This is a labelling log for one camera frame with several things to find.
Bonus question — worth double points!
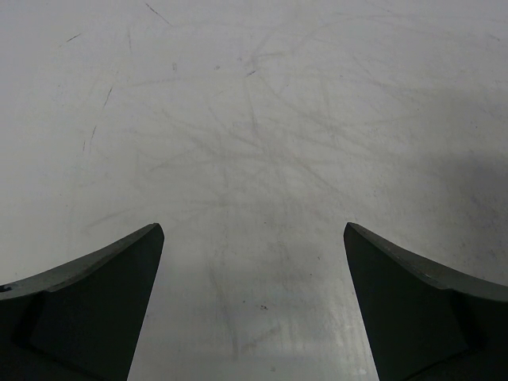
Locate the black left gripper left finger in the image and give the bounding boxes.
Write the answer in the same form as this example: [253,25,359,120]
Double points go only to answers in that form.
[1,223,164,380]

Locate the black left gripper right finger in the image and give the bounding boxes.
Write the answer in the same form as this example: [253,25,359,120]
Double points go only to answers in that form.
[344,223,507,380]

